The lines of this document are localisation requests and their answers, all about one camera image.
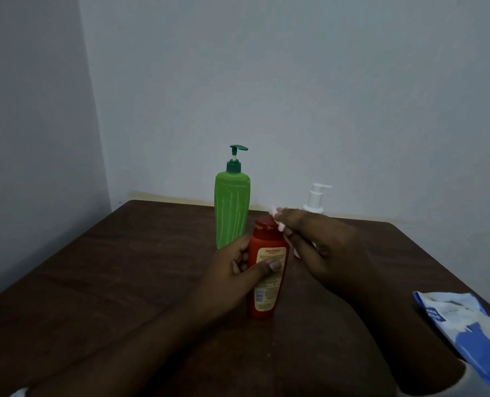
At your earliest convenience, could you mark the person's right hand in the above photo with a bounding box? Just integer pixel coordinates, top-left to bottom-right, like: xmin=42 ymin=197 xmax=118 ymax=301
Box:
xmin=272 ymin=207 xmax=380 ymax=304

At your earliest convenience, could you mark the person's left hand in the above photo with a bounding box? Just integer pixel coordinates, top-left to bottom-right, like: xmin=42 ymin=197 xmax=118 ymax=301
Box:
xmin=192 ymin=234 xmax=284 ymax=324

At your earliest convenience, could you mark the red lotion bottle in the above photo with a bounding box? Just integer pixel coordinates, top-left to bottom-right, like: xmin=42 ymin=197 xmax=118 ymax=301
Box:
xmin=247 ymin=216 xmax=290 ymax=320

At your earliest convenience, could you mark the white cotton pad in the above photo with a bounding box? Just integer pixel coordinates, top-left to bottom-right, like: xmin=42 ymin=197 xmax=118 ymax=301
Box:
xmin=269 ymin=206 xmax=288 ymax=234

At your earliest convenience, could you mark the person's right forearm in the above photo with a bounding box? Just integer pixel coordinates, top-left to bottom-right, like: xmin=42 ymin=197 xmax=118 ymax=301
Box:
xmin=344 ymin=281 xmax=466 ymax=397

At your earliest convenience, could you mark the person's left forearm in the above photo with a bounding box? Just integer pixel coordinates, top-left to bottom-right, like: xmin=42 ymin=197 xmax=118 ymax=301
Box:
xmin=25 ymin=299 xmax=229 ymax=397

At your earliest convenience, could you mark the white pump bottle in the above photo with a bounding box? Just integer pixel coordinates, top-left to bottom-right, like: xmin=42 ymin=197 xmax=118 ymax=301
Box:
xmin=293 ymin=183 xmax=333 ymax=259

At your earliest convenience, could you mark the green pump bottle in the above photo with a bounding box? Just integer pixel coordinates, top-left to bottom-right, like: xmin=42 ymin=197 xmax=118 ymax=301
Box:
xmin=214 ymin=145 xmax=251 ymax=250

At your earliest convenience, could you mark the blue and white packet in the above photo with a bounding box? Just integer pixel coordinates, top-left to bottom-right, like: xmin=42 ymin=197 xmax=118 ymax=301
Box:
xmin=412 ymin=291 xmax=490 ymax=397

